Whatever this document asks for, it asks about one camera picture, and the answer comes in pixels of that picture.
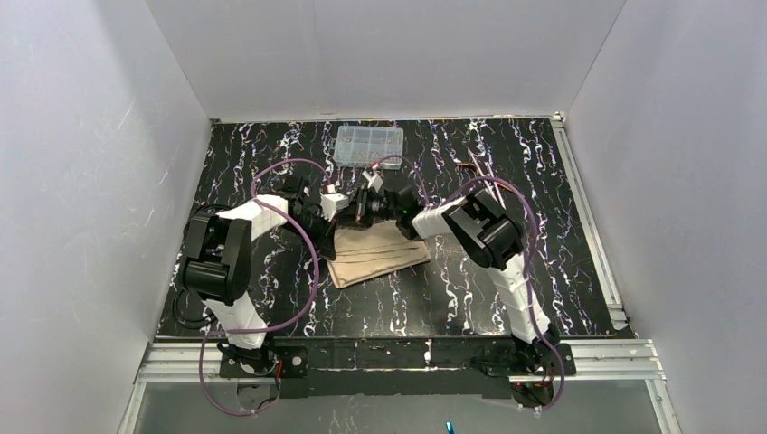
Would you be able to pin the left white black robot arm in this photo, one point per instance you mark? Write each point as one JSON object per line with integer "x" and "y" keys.
{"x": 217, "y": 257}

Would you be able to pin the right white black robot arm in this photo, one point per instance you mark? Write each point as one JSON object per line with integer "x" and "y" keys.
{"x": 490, "y": 238}

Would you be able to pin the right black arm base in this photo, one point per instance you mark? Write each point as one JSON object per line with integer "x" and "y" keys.
{"x": 505, "y": 358}

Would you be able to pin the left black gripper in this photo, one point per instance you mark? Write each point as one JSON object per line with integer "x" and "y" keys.
{"x": 326, "y": 229}

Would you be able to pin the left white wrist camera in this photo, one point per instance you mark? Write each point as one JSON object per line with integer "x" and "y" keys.
{"x": 332, "y": 204}

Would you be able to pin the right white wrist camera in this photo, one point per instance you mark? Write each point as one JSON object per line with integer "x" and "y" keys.
{"x": 373, "y": 181}

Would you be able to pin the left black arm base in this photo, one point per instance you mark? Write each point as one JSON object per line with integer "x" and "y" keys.
{"x": 286, "y": 361}

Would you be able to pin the aluminium frame rail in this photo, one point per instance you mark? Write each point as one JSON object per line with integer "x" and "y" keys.
{"x": 594, "y": 359}

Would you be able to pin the clear plastic screw box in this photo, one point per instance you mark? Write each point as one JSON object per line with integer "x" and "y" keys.
{"x": 358, "y": 146}

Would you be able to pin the beige cloth napkin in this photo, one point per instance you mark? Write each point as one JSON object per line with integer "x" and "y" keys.
{"x": 370, "y": 253}

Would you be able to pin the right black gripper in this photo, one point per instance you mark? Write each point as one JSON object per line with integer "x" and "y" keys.
{"x": 364, "y": 208}

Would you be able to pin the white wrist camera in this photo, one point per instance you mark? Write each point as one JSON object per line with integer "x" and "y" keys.
{"x": 332, "y": 204}
{"x": 373, "y": 181}

